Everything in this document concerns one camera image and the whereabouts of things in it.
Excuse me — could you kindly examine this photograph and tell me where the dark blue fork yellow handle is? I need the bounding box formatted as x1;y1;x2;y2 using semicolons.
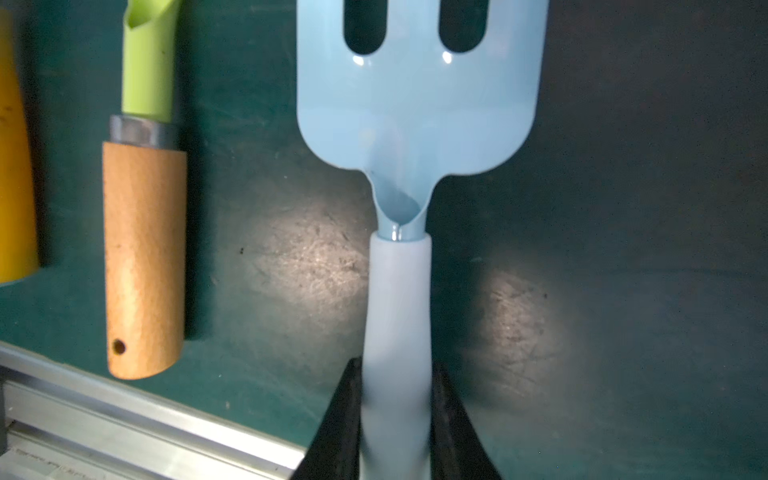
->
1;9;40;285

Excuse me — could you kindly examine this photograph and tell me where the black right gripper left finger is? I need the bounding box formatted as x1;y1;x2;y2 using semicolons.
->
291;357;362;480

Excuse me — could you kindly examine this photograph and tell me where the wooden handle tool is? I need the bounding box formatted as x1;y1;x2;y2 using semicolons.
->
102;1;188;380

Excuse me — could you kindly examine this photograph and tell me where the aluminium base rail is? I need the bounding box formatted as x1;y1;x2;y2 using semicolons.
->
1;343;304;479

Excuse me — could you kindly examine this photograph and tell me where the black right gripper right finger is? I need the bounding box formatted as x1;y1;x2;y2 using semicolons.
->
429;364;502;480

